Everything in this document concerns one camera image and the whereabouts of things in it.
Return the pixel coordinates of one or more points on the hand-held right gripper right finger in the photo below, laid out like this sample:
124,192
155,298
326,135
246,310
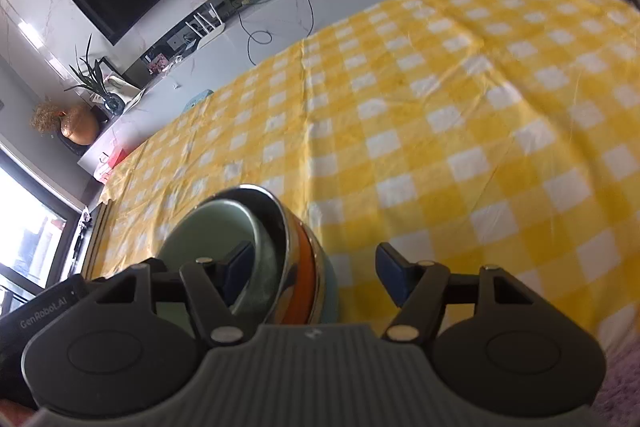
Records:
392,272

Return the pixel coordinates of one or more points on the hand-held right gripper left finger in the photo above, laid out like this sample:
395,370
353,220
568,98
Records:
240,264

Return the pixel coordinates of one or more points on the stainless steel bowl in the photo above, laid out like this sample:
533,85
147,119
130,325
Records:
280,267

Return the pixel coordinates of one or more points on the green ceramic bowl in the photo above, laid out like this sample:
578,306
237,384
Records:
210,227

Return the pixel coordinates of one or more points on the orange bowl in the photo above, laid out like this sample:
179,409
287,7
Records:
305,277

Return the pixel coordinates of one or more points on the light blue bowl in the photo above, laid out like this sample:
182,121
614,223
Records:
327,287

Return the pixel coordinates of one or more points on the teal plastic stool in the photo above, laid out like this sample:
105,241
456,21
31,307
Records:
200,99

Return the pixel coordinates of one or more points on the yellow checkered tablecloth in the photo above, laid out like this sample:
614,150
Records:
450,107

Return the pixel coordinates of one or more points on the gold vase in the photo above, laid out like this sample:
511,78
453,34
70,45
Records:
80,127

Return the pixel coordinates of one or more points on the dried flower bunch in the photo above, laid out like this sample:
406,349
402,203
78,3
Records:
45,117

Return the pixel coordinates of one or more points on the pink patterned box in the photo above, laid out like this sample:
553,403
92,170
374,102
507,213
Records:
157,63

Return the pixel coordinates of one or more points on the white router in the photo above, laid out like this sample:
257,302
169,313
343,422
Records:
210,32

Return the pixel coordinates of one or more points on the green potted plant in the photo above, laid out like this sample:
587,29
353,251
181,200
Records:
92,77

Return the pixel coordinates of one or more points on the purple rug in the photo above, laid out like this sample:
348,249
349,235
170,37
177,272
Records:
622,382

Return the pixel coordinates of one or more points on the black window frame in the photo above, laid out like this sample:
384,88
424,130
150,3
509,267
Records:
30,174

